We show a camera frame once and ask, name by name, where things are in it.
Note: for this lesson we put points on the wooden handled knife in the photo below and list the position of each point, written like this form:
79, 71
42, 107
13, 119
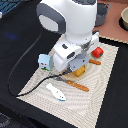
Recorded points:
94, 62

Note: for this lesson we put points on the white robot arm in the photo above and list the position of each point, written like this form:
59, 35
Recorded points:
75, 20

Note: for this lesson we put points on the red toy tomato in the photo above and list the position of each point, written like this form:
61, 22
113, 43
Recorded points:
98, 52

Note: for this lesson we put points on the white toy fish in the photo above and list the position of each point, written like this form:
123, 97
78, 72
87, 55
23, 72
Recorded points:
56, 92

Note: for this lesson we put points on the large grey pot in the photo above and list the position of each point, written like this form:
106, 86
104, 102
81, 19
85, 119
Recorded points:
102, 11

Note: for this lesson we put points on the woven beige placemat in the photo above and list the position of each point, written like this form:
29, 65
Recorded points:
80, 109

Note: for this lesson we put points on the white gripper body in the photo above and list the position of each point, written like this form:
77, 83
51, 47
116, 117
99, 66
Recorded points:
74, 54

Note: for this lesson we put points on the wooden handled fork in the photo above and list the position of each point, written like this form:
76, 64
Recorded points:
69, 82

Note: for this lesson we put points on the yellow toy bread loaf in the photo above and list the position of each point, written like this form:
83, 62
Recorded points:
79, 71

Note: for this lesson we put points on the beige bowl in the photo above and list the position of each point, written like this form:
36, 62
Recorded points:
124, 16

